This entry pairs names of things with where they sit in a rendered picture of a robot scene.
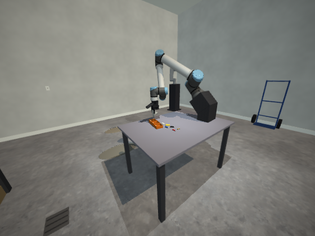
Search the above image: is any orange three-compartment bin rack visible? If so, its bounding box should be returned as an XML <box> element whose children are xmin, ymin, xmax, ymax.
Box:
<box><xmin>149</xmin><ymin>119</ymin><xmax>163</xmax><ymax>129</ymax></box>

